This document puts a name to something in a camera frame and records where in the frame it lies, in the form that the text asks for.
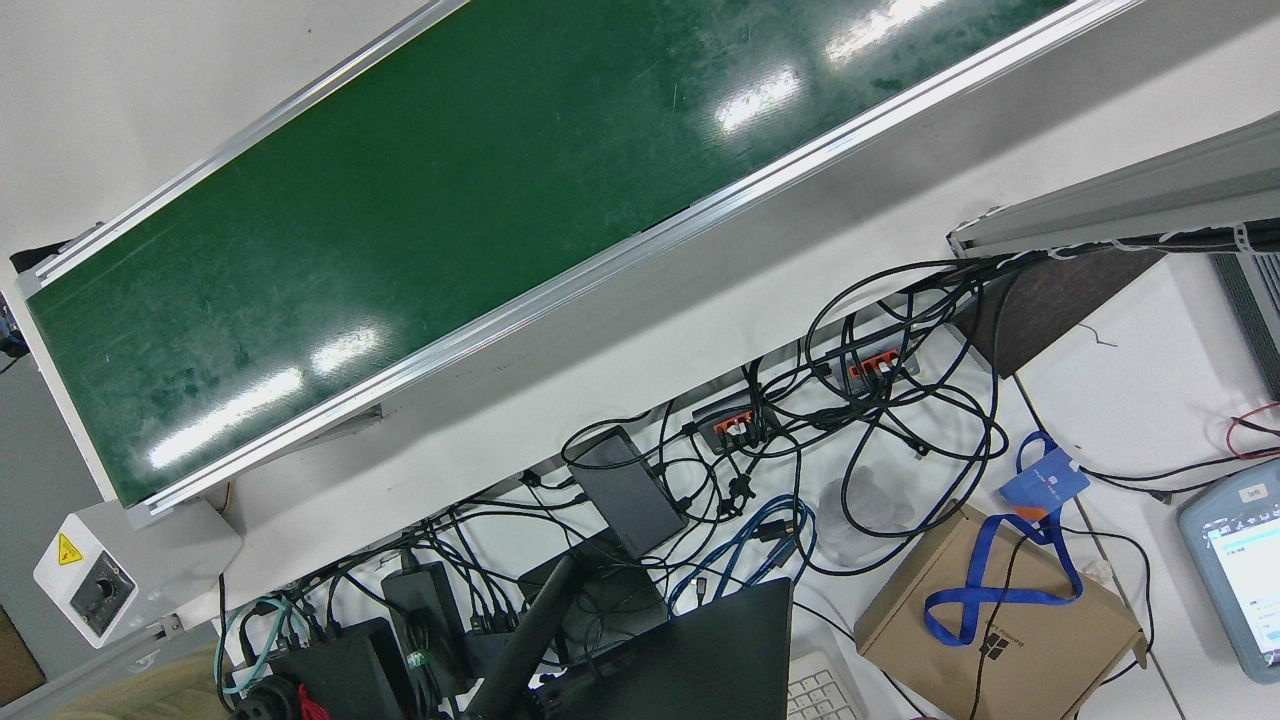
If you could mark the short black power strip orange switches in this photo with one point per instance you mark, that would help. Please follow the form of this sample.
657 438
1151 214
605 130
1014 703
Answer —
735 412

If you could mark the dark grey rectangular hub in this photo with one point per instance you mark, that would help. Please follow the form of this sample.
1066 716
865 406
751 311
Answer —
630 495

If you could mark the long black power strip orange switches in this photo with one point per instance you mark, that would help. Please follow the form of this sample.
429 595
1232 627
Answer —
880 368

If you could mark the flat black device under hub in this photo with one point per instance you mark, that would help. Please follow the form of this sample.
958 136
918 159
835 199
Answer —
615 600

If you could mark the clear plastic bag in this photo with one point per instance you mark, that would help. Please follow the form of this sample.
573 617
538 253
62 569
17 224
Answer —
880 500

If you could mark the black round pole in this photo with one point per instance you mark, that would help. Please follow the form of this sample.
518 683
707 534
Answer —
530 635

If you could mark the black laptop lid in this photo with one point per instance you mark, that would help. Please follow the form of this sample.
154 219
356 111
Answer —
700 660

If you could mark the black power adapter brick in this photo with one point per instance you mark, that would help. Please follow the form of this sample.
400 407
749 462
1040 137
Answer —
425 605

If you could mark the white keyboard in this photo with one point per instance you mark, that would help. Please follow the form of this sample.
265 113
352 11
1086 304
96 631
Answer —
820 695

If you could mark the dark brown board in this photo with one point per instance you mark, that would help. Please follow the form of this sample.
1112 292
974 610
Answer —
1050 310

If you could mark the black box device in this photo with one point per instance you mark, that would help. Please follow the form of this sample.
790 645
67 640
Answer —
345 670

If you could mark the brown cardboard box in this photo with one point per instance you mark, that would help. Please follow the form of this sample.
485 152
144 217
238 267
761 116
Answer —
1040 650

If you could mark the black round knob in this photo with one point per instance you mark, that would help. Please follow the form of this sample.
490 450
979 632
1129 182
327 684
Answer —
265 702

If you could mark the grey aluminium beam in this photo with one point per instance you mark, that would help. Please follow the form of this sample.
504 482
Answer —
1120 195

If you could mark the white conveyor speed control box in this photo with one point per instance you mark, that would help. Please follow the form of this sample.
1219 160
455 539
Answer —
130 560

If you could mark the olive green cloth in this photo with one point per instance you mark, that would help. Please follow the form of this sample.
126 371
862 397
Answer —
150 695

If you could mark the grey ribbed vent device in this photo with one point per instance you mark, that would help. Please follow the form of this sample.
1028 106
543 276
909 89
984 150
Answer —
1255 310

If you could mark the grey teach pendant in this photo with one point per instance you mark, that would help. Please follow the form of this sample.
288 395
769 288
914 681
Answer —
1240 580

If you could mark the brown cardboard panel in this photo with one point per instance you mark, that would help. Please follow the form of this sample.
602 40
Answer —
15 660

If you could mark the green conveyor belt aluminium frame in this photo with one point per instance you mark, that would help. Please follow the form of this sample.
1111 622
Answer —
500 200

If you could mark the aluminium profile rail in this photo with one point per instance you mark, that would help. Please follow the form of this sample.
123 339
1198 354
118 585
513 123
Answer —
90 670

